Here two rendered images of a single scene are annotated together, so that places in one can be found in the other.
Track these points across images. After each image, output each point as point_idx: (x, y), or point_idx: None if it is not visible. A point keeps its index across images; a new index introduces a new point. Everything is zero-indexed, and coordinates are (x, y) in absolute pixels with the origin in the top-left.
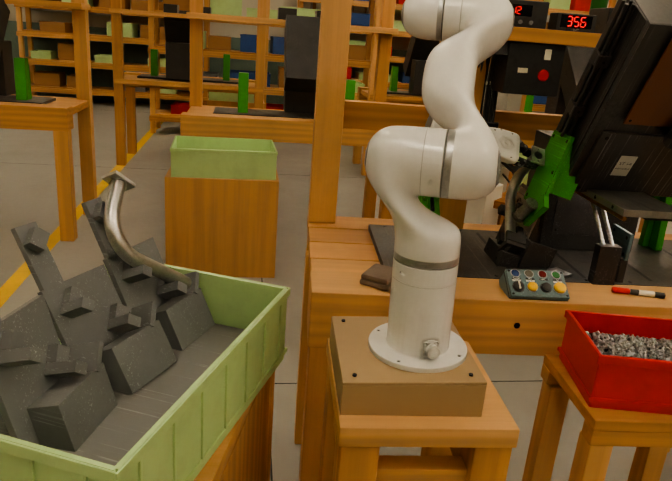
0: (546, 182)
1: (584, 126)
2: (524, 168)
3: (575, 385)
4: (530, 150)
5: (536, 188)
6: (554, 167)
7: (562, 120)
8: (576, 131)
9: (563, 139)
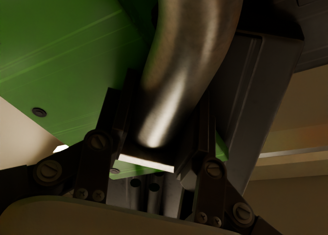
0: (9, 80)
1: (110, 193)
2: (150, 73)
3: None
4: (174, 163)
5: (14, 19)
6: (55, 123)
7: (235, 169)
8: (130, 177)
9: (135, 167)
